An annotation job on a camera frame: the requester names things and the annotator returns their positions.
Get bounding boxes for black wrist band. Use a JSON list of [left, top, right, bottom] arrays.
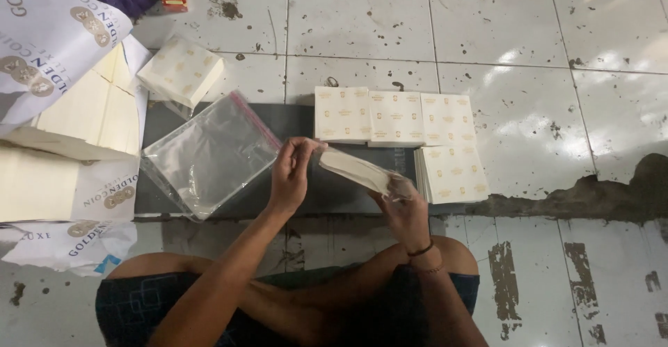
[[406, 238, 435, 258]]

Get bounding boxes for wrapped large napkin pack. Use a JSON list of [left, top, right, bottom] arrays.
[[0, 145, 140, 223]]

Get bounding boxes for dark grey board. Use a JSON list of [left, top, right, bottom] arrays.
[[134, 102, 473, 218]]

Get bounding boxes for white gold-print napkin stack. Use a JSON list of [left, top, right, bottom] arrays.
[[314, 86, 373, 144], [414, 143, 490, 205], [367, 90, 427, 148], [136, 36, 225, 110], [420, 93, 477, 147]]

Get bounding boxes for empty white printed wrapper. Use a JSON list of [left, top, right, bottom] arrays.
[[0, 220, 138, 278]]

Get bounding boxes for person's leg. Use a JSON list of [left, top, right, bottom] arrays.
[[106, 252, 335, 345], [250, 234, 480, 345]]

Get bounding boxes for clear plastic bag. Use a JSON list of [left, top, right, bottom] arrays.
[[312, 144, 415, 203]]

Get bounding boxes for pile of clear zip bags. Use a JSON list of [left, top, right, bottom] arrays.
[[140, 90, 283, 223]]

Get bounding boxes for person's left leg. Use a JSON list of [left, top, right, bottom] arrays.
[[106, 252, 335, 345]]

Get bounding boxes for dark patterned shorts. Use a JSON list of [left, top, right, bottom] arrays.
[[95, 263, 481, 347]]

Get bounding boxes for person's left hand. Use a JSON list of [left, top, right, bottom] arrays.
[[268, 136, 328, 217]]

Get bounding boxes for opened large napkin pack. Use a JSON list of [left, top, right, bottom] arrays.
[[0, 0, 153, 161]]

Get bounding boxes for person's right hand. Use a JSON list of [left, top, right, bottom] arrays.
[[368, 177, 433, 255]]

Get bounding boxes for person's right leg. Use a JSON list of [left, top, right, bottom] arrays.
[[250, 234, 480, 345]]

